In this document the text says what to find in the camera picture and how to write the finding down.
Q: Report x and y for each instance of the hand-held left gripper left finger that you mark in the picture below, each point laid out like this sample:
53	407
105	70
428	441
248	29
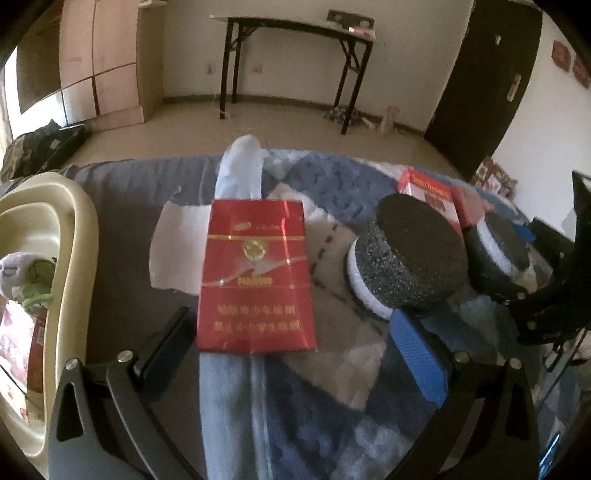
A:
161	350

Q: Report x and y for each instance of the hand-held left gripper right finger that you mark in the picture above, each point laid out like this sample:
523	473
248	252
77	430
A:
418	360

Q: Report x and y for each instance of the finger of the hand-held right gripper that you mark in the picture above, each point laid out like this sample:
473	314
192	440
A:
549	309
524	230

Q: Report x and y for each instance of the round black white scrubber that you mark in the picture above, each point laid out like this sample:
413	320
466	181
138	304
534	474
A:
496	256
411	254

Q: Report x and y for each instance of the dark red cigarette pack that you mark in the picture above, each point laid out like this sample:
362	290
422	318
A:
468	205

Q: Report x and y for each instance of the red and white cigarette pack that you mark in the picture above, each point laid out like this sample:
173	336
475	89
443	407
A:
427	189

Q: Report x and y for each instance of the bright red cigarette pack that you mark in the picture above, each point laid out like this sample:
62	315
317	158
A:
256	277

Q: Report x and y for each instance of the cream plastic basin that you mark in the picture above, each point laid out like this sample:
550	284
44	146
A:
76	240

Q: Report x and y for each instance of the patterned cardboard box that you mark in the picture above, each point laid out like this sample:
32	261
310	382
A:
494	177

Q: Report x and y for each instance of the white paper tissue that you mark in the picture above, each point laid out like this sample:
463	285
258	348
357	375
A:
180	244

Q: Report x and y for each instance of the grey bed sheet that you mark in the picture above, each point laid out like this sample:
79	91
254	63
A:
120	221

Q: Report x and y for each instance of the maroon and gold cigarette pack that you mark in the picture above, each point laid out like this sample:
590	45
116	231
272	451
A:
18	346

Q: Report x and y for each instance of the green and white toy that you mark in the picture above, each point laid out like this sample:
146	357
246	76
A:
32	277

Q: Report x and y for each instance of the dark wooden door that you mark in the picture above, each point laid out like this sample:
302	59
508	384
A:
485	83

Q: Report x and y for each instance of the plastic bottle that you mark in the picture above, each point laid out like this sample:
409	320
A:
390	120

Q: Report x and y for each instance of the blue and white patterned blanket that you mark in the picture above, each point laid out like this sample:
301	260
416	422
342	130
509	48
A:
323	180

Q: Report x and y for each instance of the dark cloth on floor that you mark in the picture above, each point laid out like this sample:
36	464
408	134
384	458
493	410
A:
342	114

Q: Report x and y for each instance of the pile of dark clothes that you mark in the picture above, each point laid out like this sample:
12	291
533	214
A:
37	147

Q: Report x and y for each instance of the small red item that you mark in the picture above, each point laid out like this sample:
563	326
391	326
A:
362	32

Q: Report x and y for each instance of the dark box on table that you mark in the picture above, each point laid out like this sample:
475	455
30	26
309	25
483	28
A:
350	18

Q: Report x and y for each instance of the wooden wardrobe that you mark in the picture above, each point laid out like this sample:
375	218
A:
111	55

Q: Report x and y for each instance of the black-legged folding table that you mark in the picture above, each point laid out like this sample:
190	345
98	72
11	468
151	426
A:
295	25

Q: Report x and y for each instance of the red wall decoration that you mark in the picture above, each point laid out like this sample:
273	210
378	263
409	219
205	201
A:
581	70
561	55

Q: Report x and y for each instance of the wall socket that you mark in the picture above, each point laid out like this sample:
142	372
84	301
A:
256	69

